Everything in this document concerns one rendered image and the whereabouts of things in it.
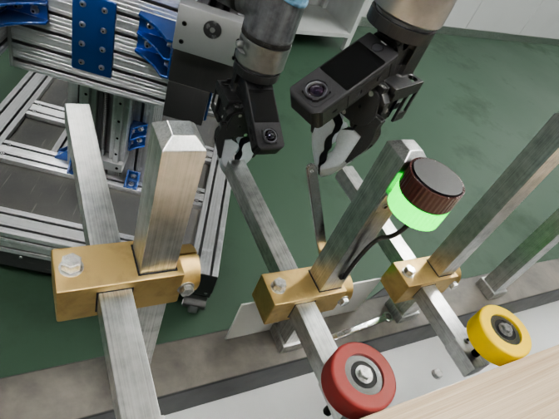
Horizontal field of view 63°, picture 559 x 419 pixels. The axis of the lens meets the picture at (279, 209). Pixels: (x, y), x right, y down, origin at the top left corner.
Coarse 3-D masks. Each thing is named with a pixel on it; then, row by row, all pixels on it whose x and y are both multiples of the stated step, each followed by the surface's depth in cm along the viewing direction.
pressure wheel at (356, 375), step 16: (336, 352) 52; (352, 352) 52; (368, 352) 53; (336, 368) 50; (352, 368) 51; (368, 368) 51; (384, 368) 52; (336, 384) 49; (352, 384) 50; (368, 384) 50; (384, 384) 51; (336, 400) 50; (352, 400) 48; (368, 400) 49; (384, 400) 49; (352, 416) 50
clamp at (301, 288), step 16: (288, 272) 62; (304, 272) 63; (256, 288) 62; (288, 288) 60; (304, 288) 61; (336, 288) 63; (352, 288) 65; (256, 304) 63; (272, 304) 59; (288, 304) 59; (320, 304) 63; (336, 304) 66; (272, 320) 61
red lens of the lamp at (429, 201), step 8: (408, 168) 45; (408, 176) 44; (400, 184) 46; (408, 184) 44; (416, 184) 44; (408, 192) 44; (416, 192) 44; (424, 192) 43; (432, 192) 43; (464, 192) 45; (416, 200) 44; (424, 200) 44; (432, 200) 43; (440, 200) 43; (448, 200) 43; (456, 200) 44; (424, 208) 44; (432, 208) 44; (440, 208) 44; (448, 208) 44
